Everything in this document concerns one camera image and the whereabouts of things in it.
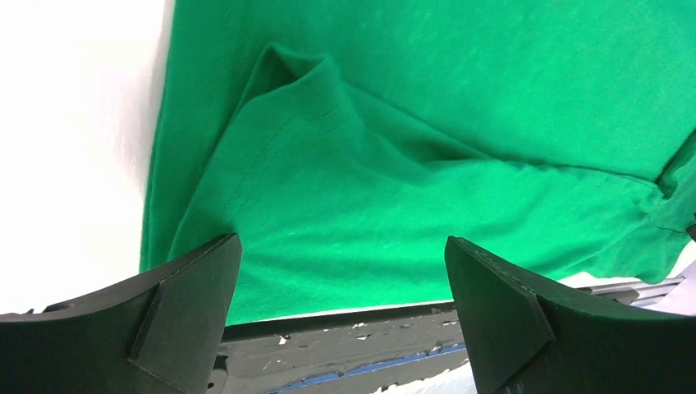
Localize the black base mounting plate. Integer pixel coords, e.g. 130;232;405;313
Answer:
207;301;468;393

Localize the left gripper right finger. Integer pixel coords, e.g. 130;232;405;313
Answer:
444;236;695;393

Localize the aluminium frame rail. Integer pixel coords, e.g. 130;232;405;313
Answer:
579;275;685;308

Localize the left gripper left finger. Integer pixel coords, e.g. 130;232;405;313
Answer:
1;235;242;393

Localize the green t shirt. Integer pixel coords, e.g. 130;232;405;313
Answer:
140;1;695;324

